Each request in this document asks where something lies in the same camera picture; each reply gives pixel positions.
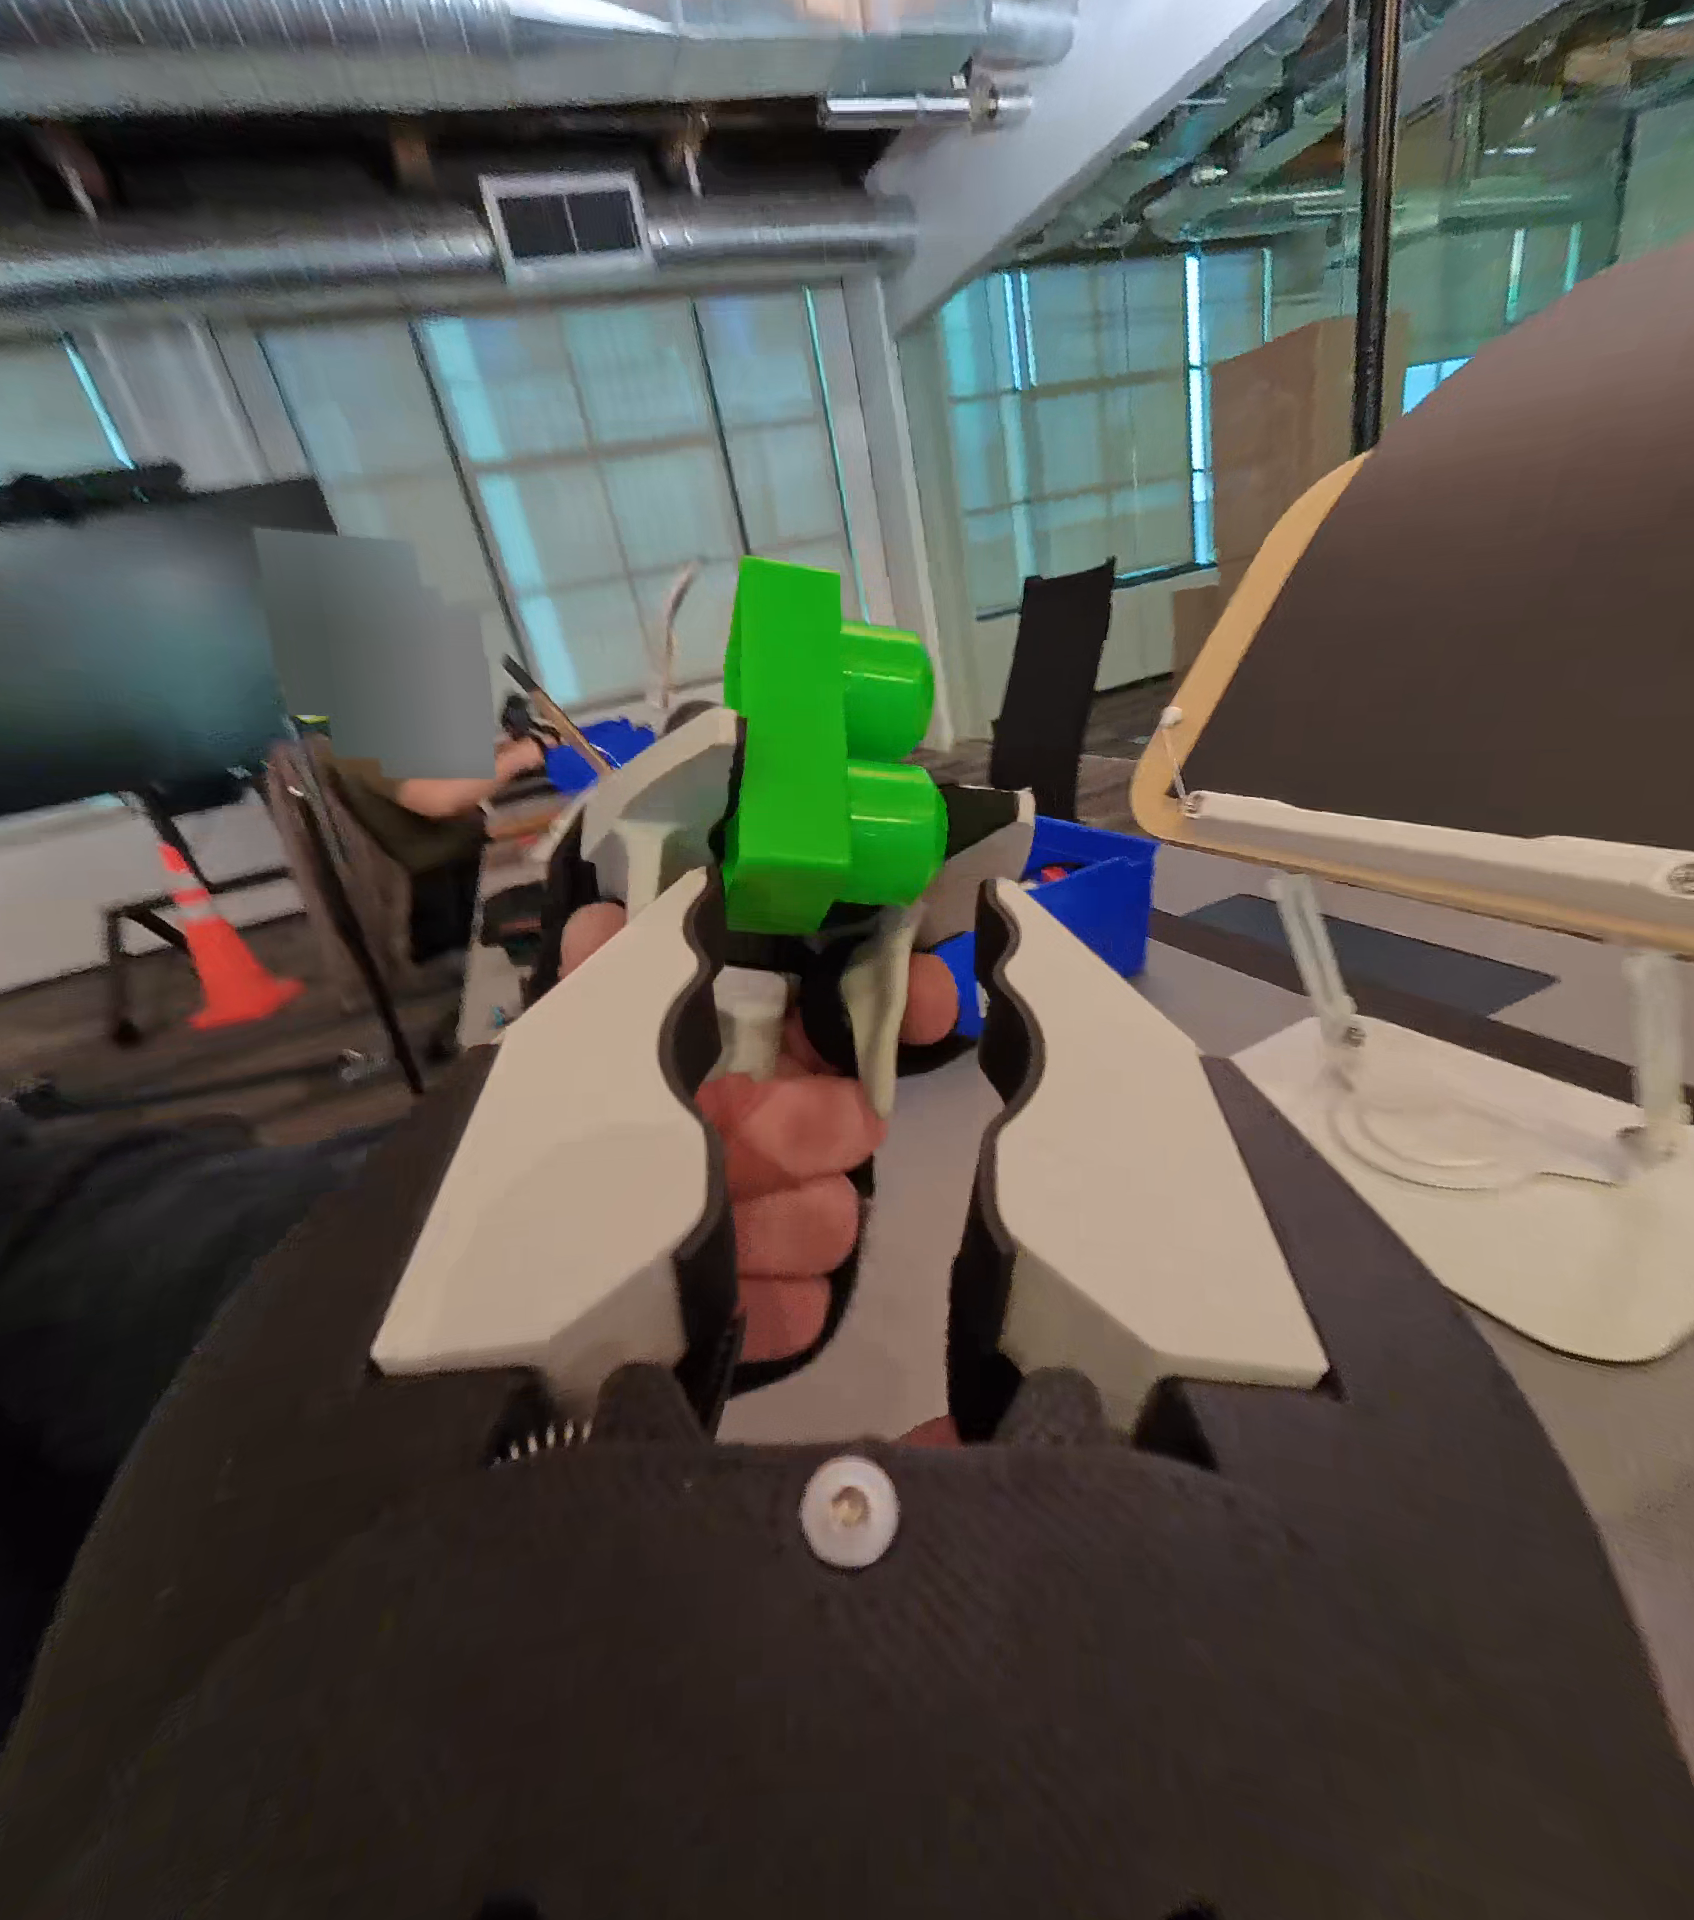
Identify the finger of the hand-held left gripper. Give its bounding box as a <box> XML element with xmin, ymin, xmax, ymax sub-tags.
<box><xmin>580</xmin><ymin>704</ymin><xmax>747</xmax><ymax>911</ymax></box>
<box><xmin>921</xmin><ymin>785</ymin><xmax>1041</xmax><ymax>940</ymax></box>

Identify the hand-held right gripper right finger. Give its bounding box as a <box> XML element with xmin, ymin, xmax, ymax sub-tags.
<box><xmin>943</xmin><ymin>878</ymin><xmax>1331</xmax><ymax>1447</ymax></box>

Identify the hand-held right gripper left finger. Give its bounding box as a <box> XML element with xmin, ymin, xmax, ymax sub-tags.
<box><xmin>370</xmin><ymin>866</ymin><xmax>742</xmax><ymax>1430</ymax></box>

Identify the green plastic block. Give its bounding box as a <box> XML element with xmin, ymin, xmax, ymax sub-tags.
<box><xmin>717</xmin><ymin>558</ymin><xmax>952</xmax><ymax>932</ymax></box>

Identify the blue plastic bin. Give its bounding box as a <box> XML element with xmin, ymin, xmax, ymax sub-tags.
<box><xmin>934</xmin><ymin>816</ymin><xmax>1162</xmax><ymax>1041</ymax></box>

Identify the small blue bin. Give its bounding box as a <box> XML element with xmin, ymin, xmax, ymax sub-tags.
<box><xmin>543</xmin><ymin>717</ymin><xmax>662</xmax><ymax>799</ymax></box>

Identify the black fabric panel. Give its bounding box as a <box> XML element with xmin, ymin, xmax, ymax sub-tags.
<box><xmin>988</xmin><ymin>558</ymin><xmax>1120</xmax><ymax>829</ymax></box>

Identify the orange striped traffic cone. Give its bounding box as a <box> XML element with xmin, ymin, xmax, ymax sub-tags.
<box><xmin>156</xmin><ymin>842</ymin><xmax>306</xmax><ymax>1035</ymax></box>

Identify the dark monitor screen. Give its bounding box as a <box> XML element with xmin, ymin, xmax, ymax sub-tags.
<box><xmin>0</xmin><ymin>465</ymin><xmax>340</xmax><ymax>834</ymax></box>

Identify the white board stand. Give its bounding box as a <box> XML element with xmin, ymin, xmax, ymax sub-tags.
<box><xmin>1158</xmin><ymin>704</ymin><xmax>1694</xmax><ymax>1368</ymax></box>

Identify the large cardboard box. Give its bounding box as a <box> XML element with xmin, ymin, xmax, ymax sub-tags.
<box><xmin>1206</xmin><ymin>312</ymin><xmax>1412</xmax><ymax>573</ymax></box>

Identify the white air vent grille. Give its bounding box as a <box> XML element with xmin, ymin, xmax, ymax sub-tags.
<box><xmin>475</xmin><ymin>168</ymin><xmax>657</xmax><ymax>289</ymax></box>

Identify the wood-rimmed black board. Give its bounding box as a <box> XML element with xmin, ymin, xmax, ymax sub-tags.
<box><xmin>1127</xmin><ymin>194</ymin><xmax>1694</xmax><ymax>984</ymax></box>

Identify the black pole with round disc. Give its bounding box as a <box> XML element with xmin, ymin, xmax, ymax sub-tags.
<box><xmin>1347</xmin><ymin>0</ymin><xmax>1401</xmax><ymax>456</ymax></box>

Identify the shiny silver pipe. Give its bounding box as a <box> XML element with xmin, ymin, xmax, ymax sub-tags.
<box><xmin>816</xmin><ymin>78</ymin><xmax>1036</xmax><ymax>139</ymax></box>

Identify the slim silver air duct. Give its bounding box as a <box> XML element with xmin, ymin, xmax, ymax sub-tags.
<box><xmin>0</xmin><ymin>192</ymin><xmax>924</xmax><ymax>325</ymax></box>

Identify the large silver air duct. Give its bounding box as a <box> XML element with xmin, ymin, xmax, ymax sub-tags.
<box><xmin>0</xmin><ymin>0</ymin><xmax>1077</xmax><ymax>120</ymax></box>

